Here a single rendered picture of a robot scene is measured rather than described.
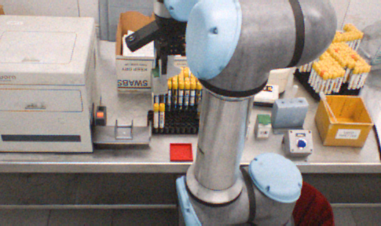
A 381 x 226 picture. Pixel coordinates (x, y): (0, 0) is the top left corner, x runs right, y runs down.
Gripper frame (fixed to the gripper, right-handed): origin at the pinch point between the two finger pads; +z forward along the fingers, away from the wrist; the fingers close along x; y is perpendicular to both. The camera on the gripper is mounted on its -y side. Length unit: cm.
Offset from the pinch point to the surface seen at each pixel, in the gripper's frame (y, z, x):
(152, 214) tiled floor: 6, 110, 33
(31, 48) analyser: -32.6, -7.6, 9.2
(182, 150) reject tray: 5.6, 22.2, -8.7
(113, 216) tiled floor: -12, 110, 36
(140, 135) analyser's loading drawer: -6.3, 18.4, -3.4
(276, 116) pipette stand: 36.2, 16.3, -6.5
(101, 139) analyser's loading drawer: -17.5, 18.4, -2.6
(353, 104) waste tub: 63, 16, -7
